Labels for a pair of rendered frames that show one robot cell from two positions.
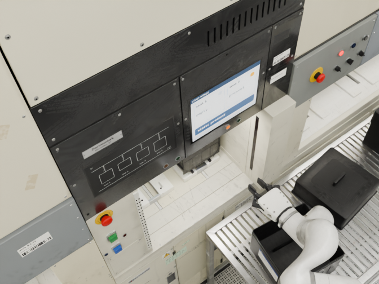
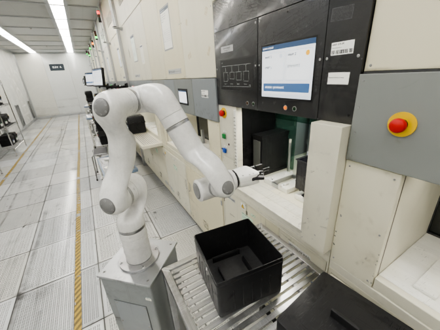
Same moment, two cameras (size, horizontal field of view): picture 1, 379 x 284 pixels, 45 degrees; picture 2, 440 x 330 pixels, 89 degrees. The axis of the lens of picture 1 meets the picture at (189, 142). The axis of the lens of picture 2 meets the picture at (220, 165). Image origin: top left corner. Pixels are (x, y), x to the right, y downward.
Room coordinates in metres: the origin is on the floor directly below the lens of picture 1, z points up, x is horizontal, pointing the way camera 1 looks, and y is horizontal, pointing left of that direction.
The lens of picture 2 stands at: (0.77, -1.14, 1.58)
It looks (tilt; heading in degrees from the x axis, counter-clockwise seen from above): 22 degrees down; 94
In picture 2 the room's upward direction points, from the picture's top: 4 degrees counter-clockwise
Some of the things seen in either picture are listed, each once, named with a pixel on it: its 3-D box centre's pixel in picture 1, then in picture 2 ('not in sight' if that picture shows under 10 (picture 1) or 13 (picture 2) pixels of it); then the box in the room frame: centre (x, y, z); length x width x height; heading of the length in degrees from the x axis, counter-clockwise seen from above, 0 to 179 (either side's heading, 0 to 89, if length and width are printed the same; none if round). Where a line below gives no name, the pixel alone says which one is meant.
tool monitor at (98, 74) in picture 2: not in sight; (110, 80); (-1.18, 2.63, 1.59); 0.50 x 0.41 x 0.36; 33
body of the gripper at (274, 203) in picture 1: (276, 205); (242, 176); (0.80, -0.31, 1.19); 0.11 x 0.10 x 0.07; 34
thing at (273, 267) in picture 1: (294, 249); (236, 260); (0.76, -0.42, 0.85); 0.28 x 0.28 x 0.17; 25
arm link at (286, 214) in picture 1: (287, 217); (229, 180); (0.75, -0.34, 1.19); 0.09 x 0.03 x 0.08; 124
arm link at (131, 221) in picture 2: not in sight; (130, 201); (0.29, -0.28, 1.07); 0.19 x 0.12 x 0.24; 79
